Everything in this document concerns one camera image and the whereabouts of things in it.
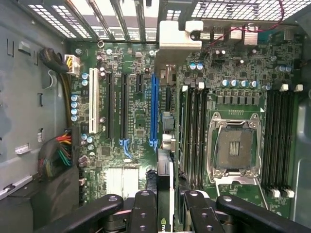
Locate black expansion slot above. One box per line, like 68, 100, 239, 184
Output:
120, 72, 130, 140
105, 72, 115, 140

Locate steel socket cover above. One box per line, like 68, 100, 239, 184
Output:
215, 178, 270, 212

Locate black fan shroud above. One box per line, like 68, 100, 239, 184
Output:
0, 167, 82, 233

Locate silver finned heatsink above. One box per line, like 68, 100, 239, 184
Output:
104, 166, 141, 198

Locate white expansion slot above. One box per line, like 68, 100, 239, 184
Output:
88, 67, 101, 134

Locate open grey PC case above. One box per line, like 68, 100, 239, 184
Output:
0, 0, 311, 233

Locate multicoloured power wire bundle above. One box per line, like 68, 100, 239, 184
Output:
36, 128, 80, 183

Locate yellow and black power wires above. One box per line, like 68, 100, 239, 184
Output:
38, 47, 81, 128

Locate CPU socket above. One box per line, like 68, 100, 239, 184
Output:
207, 112, 263, 183

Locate blue expansion slot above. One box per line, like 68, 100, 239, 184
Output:
150, 72, 160, 146

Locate green motherboard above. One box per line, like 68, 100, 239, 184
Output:
69, 40, 303, 214

